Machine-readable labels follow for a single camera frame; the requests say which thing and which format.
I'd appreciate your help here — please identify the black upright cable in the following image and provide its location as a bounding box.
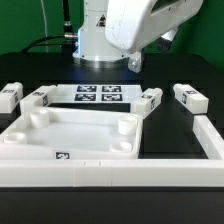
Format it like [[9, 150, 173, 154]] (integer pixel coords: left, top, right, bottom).
[[61, 0, 74, 34]]

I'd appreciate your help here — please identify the thin white cable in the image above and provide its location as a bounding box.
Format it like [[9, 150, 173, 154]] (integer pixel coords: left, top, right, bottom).
[[40, 0, 50, 54]]

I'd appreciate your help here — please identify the white L-shaped obstacle fence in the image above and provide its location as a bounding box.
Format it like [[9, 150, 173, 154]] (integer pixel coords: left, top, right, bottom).
[[0, 116, 224, 187]]

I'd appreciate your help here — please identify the white base marker plate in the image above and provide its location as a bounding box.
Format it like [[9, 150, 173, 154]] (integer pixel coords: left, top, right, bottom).
[[52, 84, 142, 103]]

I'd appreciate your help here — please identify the white desk top tray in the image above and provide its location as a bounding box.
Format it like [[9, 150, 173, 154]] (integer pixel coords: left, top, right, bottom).
[[0, 107, 143, 160]]

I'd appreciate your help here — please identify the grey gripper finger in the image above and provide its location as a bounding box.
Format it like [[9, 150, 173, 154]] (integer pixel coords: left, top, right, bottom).
[[157, 29, 178, 53], [128, 51, 144, 73]]

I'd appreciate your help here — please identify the black cable with connector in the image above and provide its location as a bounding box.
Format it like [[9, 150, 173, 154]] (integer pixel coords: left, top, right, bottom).
[[20, 31, 80, 54]]

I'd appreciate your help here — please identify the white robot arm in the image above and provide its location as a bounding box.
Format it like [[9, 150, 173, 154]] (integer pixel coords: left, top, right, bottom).
[[73, 0, 204, 73]]

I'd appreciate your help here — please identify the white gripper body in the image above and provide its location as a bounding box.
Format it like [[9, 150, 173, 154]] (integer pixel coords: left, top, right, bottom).
[[105, 0, 203, 54]]

